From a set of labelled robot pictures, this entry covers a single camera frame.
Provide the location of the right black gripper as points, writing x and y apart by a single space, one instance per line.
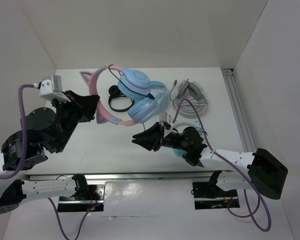
151 138

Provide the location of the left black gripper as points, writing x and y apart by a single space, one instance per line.
87 104

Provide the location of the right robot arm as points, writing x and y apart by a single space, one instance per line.
259 170

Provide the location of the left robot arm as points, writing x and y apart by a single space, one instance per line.
46 130

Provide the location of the small black headphones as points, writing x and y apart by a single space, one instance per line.
115 95

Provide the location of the teal cat-ear headphones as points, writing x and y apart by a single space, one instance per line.
190 125

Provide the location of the light blue headphones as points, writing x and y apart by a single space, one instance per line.
162 97

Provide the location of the white grey gaming headset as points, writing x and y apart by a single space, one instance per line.
190 90

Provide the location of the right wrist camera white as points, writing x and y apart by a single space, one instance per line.
166 120

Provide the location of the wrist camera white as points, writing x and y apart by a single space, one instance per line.
166 120
50 88

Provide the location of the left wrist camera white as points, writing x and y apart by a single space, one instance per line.
50 88

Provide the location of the aluminium rail front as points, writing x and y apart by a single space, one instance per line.
150 176

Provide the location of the aluminium rail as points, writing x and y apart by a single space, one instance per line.
150 176
238 110

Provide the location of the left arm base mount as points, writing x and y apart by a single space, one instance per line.
92 201

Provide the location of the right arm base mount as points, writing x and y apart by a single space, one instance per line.
208 197

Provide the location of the aluminium rail right side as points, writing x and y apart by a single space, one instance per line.
238 110

